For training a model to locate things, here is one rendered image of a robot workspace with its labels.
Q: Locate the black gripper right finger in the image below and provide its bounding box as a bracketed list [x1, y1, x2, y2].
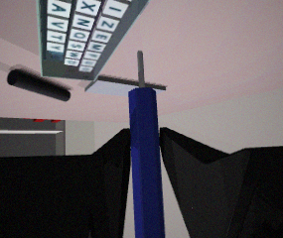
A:
[159, 127, 283, 238]

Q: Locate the keyboard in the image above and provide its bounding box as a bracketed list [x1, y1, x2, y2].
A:
[36, 0, 152, 81]

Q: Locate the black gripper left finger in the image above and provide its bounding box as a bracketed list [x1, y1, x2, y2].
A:
[0, 128, 131, 238]

